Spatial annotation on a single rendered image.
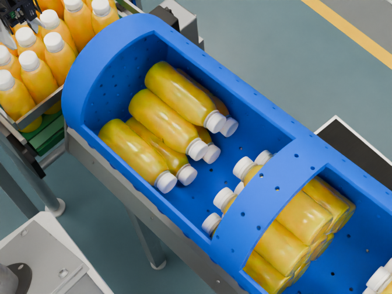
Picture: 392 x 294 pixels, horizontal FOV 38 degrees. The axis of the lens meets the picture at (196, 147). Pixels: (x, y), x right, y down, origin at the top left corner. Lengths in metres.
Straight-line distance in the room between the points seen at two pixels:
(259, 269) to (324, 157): 0.22
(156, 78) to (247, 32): 1.56
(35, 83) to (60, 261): 0.64
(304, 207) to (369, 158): 1.25
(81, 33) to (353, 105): 1.38
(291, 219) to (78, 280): 0.39
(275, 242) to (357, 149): 1.27
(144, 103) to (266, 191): 0.37
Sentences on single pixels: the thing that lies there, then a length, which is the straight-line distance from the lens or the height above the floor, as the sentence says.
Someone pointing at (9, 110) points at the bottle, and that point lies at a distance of 1.33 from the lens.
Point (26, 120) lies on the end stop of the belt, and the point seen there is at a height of 0.97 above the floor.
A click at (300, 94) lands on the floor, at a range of 2.47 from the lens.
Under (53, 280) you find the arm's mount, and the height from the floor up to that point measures 1.37.
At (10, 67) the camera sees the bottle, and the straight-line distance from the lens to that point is 1.33.
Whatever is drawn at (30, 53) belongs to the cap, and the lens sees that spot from 1.30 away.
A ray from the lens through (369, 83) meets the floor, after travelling 2.55.
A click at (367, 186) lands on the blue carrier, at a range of 0.93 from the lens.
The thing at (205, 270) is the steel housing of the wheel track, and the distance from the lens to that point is 1.21.
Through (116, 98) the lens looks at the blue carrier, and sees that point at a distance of 1.23.
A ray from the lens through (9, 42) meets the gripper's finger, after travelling 1.19.
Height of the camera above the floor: 2.03
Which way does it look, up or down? 61 degrees down
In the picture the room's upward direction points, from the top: 8 degrees counter-clockwise
